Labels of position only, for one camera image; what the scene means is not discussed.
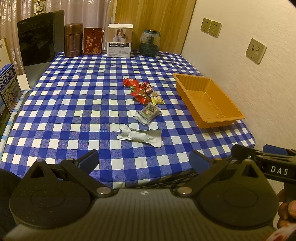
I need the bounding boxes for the blue white checkered tablecloth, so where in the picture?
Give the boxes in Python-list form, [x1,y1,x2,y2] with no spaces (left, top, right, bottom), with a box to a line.
[1,52,255,188]

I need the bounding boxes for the beige curtain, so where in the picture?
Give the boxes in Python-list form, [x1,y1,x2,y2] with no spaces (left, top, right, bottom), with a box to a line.
[1,0,115,75]

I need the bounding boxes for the red candy wrapper large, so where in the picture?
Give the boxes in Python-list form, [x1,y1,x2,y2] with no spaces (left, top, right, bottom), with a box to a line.
[122,78,140,88]

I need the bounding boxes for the wooden door panel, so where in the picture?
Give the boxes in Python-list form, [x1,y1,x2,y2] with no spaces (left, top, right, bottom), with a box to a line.
[114,0,196,54]

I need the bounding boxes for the wall socket plate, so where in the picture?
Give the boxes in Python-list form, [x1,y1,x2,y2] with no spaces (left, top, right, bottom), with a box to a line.
[246,38,267,65]

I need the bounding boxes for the white snack wrapper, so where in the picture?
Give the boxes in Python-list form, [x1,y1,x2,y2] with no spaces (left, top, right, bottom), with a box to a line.
[117,124,162,148]

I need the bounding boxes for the red patterned candy small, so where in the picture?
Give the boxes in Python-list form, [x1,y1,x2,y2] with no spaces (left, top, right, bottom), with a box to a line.
[139,81,154,94]

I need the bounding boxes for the brown metal thermos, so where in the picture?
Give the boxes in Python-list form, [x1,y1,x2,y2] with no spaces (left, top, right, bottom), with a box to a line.
[64,23,83,58]

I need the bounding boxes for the jar on appliance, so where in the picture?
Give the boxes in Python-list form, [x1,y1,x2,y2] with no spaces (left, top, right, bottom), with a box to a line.
[33,0,46,16]

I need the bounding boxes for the yellow green snack packet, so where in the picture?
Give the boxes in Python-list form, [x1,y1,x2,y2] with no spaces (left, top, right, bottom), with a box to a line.
[149,91,164,105]

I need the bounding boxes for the orange plastic tray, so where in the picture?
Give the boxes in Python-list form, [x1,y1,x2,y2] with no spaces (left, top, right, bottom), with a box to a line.
[173,73,245,128]

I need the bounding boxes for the blue milk carton box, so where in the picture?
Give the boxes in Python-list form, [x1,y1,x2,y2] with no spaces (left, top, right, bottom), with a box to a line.
[0,63,23,137]

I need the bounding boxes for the person's right hand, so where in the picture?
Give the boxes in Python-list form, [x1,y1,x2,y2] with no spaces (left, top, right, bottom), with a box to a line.
[277,189,296,228]

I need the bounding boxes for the white product box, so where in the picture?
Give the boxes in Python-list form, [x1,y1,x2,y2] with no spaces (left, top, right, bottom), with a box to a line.
[107,24,133,58]

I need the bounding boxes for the green glass jar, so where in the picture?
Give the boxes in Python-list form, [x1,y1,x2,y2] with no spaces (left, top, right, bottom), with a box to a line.
[139,29,161,57]

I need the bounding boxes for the red snack packet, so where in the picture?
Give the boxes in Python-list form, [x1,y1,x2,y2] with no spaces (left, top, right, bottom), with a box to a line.
[130,89,151,105]

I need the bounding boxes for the black appliance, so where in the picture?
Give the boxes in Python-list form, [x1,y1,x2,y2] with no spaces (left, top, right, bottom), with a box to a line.
[17,9,65,88]

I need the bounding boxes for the red chinese gift box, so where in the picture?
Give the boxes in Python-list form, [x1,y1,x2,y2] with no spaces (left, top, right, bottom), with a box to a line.
[83,28,103,55]

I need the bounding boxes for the white chair back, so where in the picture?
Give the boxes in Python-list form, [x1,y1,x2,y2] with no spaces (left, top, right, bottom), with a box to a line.
[0,38,12,69]

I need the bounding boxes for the grey printed snack packet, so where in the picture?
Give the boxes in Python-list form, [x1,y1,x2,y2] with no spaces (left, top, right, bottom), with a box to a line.
[133,103,161,125]

